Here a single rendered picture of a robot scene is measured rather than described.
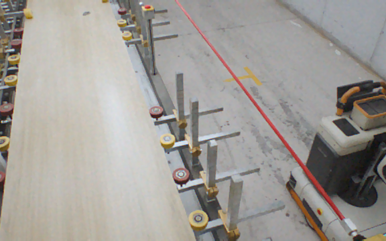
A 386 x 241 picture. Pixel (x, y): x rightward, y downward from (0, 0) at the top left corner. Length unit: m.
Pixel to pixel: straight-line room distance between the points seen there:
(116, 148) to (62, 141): 0.30
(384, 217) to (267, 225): 0.75
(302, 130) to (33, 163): 2.34
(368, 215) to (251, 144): 1.14
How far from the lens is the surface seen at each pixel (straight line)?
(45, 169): 1.76
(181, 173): 1.58
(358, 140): 2.10
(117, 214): 1.49
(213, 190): 1.63
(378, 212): 2.49
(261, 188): 2.72
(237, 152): 2.95
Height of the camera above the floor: 2.11
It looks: 41 degrees down
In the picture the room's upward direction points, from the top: straight up
